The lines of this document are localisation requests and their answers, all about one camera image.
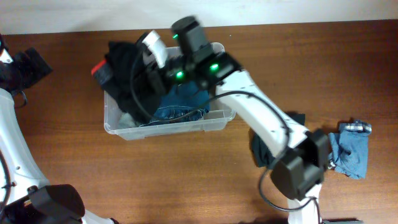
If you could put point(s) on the black garment with red band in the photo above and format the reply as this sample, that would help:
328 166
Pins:
116 76

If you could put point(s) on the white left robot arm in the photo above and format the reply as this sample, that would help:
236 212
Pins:
26 194

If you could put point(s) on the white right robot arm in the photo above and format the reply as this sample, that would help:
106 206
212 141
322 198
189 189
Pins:
300 156

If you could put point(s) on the dark blue jeans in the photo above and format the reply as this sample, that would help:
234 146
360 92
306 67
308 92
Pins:
181 100

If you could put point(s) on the light grey jeans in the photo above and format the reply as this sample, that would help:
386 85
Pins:
126 121

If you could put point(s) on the clear plastic storage bin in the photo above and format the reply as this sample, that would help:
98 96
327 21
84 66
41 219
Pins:
216 119

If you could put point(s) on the dark green folded garment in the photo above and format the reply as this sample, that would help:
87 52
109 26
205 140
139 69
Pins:
261 153

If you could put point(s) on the light blue shorts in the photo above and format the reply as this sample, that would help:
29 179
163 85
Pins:
349 149

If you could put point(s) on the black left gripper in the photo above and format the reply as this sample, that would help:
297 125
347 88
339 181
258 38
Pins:
30 75

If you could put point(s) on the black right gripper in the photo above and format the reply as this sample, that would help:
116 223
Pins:
154 78

